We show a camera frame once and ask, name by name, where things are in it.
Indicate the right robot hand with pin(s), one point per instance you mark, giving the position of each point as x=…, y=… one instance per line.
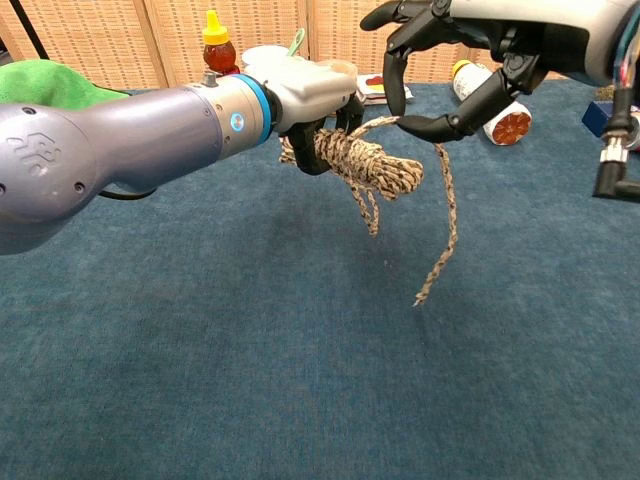
x=550, y=30

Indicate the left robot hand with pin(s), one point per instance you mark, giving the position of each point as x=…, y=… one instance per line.
x=310, y=87

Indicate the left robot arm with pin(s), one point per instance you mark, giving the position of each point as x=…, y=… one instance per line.
x=125, y=145

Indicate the clear snack jar red label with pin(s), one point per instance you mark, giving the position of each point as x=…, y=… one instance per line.
x=342, y=66

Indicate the green plastic spoon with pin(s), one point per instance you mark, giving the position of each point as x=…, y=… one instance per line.
x=296, y=42

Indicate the wrapped cake snack packet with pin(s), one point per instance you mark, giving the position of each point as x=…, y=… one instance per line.
x=370, y=85

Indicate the glass jar black lid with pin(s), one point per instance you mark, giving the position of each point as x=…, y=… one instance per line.
x=606, y=91

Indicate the honey bear bottle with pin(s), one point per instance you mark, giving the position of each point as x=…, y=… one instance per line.
x=219, y=50

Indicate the dark blue carton box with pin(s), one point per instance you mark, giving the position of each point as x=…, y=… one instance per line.
x=597, y=120

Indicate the white drink bottle yellow cap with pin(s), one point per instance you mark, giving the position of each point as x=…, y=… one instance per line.
x=515, y=127

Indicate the silver drink can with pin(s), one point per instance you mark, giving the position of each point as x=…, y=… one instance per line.
x=635, y=131

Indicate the bamboo folding screen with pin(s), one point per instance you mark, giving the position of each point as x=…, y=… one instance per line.
x=125, y=35

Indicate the green microfibre cloth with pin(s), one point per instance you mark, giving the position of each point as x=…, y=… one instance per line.
x=45, y=82

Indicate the black tripod stand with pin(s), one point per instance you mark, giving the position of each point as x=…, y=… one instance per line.
x=30, y=27

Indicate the blue table cloth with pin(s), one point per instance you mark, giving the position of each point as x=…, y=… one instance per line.
x=300, y=375

